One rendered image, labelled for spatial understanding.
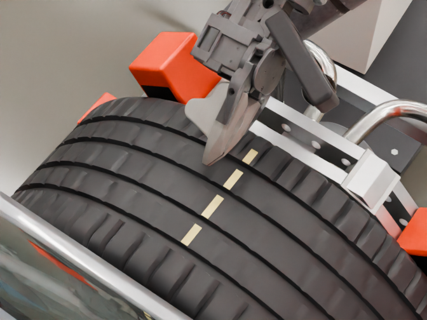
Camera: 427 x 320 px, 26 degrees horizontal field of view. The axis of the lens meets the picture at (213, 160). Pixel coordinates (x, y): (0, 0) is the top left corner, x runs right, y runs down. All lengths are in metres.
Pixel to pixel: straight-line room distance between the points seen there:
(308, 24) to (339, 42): 1.06
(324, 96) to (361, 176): 0.19
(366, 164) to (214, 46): 0.26
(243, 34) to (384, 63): 1.30
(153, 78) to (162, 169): 0.16
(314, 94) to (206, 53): 0.13
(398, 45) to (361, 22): 0.22
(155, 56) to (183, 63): 0.04
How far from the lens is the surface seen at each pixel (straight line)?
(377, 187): 1.14
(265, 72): 1.01
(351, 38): 2.17
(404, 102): 1.34
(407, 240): 1.15
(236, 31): 1.01
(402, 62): 2.29
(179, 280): 1.00
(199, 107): 1.01
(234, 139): 1.03
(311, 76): 0.98
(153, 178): 1.07
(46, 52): 2.68
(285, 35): 1.00
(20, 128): 2.54
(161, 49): 1.20
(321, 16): 1.14
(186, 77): 1.18
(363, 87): 1.38
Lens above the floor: 2.09
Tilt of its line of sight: 59 degrees down
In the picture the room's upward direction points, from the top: straight up
